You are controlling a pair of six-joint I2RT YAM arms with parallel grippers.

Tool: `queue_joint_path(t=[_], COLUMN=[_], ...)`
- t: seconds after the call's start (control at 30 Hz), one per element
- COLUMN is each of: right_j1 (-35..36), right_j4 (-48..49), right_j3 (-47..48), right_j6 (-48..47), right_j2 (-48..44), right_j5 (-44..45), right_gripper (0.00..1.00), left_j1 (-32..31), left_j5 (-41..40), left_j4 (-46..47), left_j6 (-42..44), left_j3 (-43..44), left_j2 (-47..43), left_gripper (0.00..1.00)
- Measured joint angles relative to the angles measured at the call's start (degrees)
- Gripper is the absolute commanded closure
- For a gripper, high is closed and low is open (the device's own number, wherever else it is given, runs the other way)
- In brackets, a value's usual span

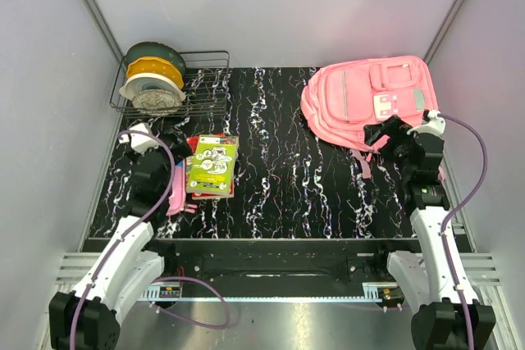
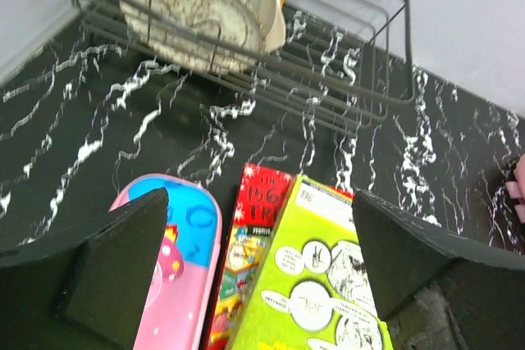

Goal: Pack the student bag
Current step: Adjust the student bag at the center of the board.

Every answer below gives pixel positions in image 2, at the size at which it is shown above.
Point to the speckled beige plate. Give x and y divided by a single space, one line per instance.
201 35

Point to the grey wire dish rack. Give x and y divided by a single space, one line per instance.
343 63

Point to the pink blue pencil case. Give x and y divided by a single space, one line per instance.
177 301

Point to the green comic book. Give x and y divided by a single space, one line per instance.
311 290

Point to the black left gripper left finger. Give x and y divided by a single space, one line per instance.
83 287

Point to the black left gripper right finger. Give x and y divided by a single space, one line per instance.
435 289

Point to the red treehouse book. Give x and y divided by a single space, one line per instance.
261 195

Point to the pink school backpack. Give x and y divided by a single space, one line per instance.
516 190

